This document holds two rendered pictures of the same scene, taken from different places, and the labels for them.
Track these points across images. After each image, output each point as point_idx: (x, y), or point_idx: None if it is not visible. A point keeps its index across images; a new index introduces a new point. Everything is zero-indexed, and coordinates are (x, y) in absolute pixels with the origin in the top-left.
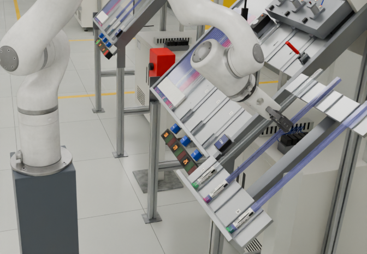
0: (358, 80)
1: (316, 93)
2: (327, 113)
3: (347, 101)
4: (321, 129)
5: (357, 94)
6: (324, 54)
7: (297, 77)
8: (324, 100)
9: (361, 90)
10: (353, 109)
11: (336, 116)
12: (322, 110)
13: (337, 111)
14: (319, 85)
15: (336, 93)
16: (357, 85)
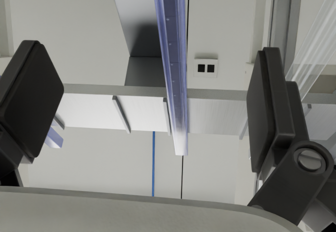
0: (290, 62)
1: (209, 120)
2: (102, 96)
3: (99, 124)
4: (135, 20)
5: (287, 34)
6: (325, 142)
7: (332, 132)
8: (157, 114)
9: (279, 44)
10: (60, 117)
11: (70, 98)
12: (126, 97)
13: (87, 106)
14: (223, 131)
15: (149, 128)
16: (290, 51)
